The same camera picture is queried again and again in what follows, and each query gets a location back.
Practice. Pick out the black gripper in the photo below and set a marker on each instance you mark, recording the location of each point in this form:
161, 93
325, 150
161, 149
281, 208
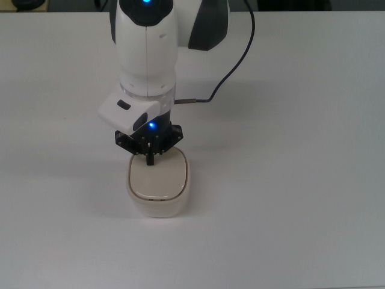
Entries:
161, 128

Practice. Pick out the cream trash can lid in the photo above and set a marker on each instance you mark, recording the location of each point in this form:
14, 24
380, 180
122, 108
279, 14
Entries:
158, 180

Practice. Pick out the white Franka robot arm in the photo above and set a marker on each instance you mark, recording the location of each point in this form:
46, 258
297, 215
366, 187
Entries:
145, 54

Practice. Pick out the small white trash can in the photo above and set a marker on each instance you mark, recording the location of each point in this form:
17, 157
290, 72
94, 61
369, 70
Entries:
158, 207

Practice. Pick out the black round object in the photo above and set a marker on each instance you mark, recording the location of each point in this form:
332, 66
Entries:
28, 3

